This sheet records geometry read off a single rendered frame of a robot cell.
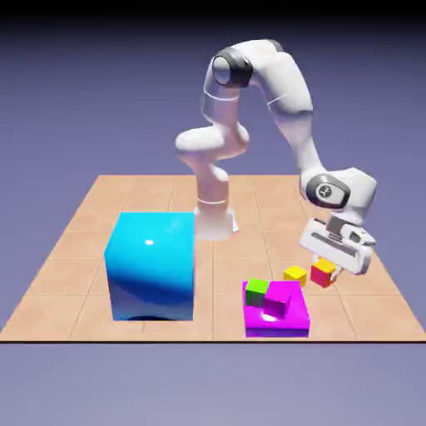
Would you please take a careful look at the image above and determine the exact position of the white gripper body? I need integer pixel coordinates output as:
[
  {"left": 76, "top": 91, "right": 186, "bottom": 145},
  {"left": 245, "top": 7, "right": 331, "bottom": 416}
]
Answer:
[{"left": 299, "top": 218, "right": 372, "bottom": 276}]

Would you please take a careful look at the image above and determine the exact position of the small orange cube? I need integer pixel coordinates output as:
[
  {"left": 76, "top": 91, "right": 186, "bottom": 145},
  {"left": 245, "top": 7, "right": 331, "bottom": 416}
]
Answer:
[{"left": 310, "top": 258, "right": 337, "bottom": 289}]

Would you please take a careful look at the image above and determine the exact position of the small yellow cube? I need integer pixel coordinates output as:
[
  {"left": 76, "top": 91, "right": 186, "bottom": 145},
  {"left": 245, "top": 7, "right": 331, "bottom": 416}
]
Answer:
[{"left": 283, "top": 265, "right": 308, "bottom": 288}]

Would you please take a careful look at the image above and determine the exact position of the small magenta cube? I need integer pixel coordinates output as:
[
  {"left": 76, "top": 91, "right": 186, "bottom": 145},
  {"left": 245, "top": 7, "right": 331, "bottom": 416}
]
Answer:
[{"left": 263, "top": 281, "right": 293, "bottom": 320}]

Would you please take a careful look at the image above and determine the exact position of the small green cube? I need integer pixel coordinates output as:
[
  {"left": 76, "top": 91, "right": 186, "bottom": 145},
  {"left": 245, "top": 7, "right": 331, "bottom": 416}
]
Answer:
[{"left": 245, "top": 278, "right": 270, "bottom": 309}]

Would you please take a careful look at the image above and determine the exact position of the large magenta box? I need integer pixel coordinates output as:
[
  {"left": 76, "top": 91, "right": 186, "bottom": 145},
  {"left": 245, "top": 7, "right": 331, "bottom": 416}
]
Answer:
[{"left": 242, "top": 280, "right": 311, "bottom": 339}]

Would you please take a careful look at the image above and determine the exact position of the large cyan box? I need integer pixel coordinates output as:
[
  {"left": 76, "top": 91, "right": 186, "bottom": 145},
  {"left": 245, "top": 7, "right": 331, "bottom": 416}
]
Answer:
[{"left": 103, "top": 211, "right": 196, "bottom": 323}]

